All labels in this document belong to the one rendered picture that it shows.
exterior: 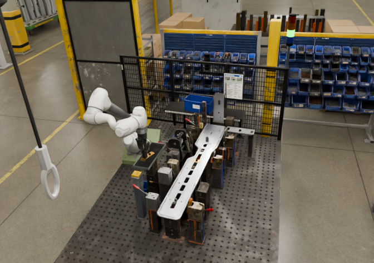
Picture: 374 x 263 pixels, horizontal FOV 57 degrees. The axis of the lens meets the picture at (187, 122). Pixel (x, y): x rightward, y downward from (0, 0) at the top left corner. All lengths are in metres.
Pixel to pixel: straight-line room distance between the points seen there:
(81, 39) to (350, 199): 4.29
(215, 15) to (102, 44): 4.93
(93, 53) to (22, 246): 2.92
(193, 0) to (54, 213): 7.03
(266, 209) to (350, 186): 1.80
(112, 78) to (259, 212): 3.41
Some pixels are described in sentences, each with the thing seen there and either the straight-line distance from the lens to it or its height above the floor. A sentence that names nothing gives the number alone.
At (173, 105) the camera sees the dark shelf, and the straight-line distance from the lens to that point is 3.96.
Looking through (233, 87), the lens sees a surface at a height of 1.29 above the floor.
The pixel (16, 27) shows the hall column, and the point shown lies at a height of 0.71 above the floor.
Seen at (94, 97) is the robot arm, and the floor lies 1.60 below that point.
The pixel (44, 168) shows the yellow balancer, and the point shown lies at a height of 2.49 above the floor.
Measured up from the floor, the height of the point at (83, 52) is 1.18.
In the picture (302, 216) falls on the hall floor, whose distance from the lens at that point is 4.11.
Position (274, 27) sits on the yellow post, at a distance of 3.52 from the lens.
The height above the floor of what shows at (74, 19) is 1.68.
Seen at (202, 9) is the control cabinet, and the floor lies 0.84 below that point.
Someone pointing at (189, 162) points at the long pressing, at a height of 1.00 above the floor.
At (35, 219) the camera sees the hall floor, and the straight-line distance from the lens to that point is 4.39.
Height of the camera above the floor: 2.82
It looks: 30 degrees down
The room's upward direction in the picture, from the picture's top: 3 degrees counter-clockwise
